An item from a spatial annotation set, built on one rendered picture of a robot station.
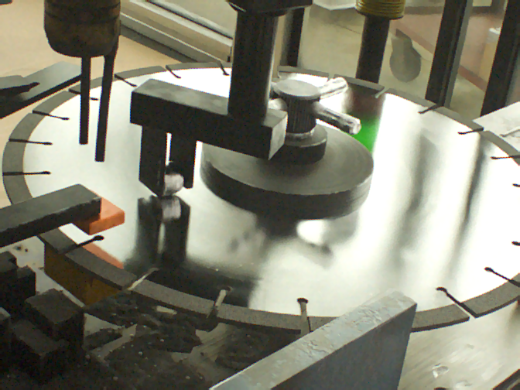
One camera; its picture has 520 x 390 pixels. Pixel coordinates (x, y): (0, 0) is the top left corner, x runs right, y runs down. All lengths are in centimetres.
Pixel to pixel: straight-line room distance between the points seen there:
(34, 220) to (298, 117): 19
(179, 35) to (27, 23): 22
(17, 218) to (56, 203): 2
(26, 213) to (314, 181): 18
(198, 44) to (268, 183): 77
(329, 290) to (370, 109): 25
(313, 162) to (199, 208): 8
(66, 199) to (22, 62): 79
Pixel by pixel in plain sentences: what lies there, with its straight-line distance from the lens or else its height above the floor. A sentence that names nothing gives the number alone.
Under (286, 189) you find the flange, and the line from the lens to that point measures 57.
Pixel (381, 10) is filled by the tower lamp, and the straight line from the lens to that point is 87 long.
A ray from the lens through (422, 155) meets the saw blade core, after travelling 67.
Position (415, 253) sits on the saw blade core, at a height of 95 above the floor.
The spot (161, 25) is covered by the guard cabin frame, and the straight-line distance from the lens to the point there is 139.
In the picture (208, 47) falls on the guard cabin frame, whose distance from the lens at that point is 132.
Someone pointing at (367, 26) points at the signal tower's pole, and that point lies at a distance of 89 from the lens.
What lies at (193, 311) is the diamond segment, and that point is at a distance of 48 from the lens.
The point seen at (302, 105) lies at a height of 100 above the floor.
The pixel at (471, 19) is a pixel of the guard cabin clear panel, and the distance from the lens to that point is 107.
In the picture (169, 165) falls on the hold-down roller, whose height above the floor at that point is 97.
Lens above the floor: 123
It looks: 28 degrees down
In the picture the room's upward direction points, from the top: 7 degrees clockwise
